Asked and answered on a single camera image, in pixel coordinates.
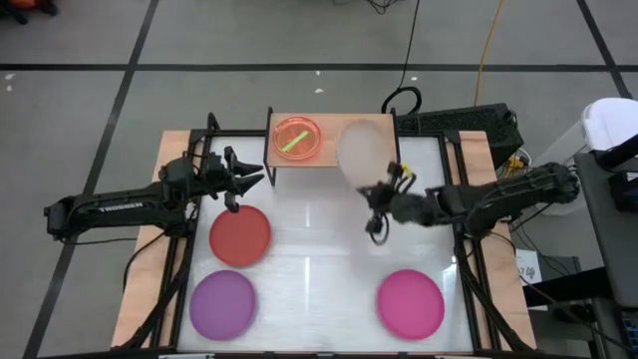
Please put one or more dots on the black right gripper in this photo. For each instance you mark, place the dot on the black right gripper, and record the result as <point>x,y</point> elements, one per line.
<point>404,207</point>

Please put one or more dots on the black low beam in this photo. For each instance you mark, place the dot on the black low beam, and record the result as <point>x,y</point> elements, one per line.
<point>568,289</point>

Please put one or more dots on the red plate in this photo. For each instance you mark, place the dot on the red plate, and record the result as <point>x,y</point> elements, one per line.
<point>240,235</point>

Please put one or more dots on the magenta plate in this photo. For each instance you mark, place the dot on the magenta plate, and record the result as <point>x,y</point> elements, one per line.
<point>411,304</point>

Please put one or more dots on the beige plate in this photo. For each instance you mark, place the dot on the beige plate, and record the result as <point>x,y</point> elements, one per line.
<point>361,149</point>

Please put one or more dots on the white rounded object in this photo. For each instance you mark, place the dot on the white rounded object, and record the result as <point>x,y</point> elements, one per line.
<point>610,122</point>

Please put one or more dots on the wooden shelf with black frame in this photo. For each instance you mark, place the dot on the wooden shelf with black frame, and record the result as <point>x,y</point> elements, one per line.
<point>330,129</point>

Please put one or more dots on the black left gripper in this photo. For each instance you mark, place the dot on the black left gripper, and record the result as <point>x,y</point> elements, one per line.
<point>212,174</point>

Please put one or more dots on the black device on desk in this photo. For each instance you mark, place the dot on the black device on desk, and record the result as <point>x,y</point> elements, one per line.
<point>625,192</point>

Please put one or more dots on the black computer case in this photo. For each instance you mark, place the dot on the black computer case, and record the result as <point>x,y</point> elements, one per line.
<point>463,119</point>

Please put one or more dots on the purple plate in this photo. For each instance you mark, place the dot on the purple plate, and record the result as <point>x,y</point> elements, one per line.
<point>223,305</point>

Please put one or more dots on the grey desk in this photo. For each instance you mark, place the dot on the grey desk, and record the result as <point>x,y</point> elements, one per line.
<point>613,239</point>

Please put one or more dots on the black chair base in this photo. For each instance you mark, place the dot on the black chair base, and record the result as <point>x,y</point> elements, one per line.
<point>30,6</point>

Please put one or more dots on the white printed paper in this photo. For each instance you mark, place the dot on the white printed paper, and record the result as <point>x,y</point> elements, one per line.
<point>527,269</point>

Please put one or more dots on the orange translucent plate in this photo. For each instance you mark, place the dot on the orange translucent plate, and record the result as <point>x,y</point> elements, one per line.
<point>286,130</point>

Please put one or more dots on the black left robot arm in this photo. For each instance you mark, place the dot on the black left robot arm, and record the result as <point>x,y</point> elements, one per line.
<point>119,207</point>

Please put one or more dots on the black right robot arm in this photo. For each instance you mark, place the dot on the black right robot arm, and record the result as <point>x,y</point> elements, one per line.
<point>498,197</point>

